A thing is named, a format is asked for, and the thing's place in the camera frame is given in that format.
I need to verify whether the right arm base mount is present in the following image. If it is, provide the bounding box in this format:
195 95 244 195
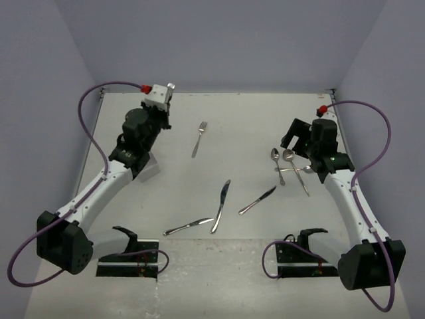
261 228 338 280

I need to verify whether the crosswise steel spoon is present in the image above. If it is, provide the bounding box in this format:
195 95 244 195
274 164 315 174

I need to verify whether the large steel spoon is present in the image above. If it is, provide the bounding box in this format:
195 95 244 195
282 149 310 197

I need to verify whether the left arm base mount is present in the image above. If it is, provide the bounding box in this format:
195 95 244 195
90 226 170 278

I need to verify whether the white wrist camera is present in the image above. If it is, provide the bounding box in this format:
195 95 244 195
323 111 337 122
140 84 171 111

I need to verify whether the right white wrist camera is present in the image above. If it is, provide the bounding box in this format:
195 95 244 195
323 111 337 122

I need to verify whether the clear plastic utensil container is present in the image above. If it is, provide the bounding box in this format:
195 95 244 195
137 152 160 182

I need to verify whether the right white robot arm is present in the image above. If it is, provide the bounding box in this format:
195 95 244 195
281 118 406 290

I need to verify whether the steel knife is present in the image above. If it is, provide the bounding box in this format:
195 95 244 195
210 179 231 234
163 217 214 236
238 185 277 215

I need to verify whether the steel fork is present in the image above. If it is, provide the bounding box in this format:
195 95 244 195
166 83 175 101
191 121 208 158

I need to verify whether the small ornate steel spoon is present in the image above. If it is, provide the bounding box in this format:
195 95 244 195
271 148 286 186

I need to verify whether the steel knife lower left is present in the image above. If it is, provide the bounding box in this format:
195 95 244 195
163 217 214 236

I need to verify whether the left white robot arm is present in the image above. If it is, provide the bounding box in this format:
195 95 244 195
37 100 170 274

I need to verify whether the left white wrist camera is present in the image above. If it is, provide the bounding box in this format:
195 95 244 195
140 84 171 111

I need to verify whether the steel knife right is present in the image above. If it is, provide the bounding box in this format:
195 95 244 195
238 185 277 215

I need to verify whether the right corner metal bracket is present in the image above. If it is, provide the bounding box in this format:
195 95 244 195
325 88 336 102

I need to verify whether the steel knife centre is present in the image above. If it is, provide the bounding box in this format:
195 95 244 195
210 179 231 234

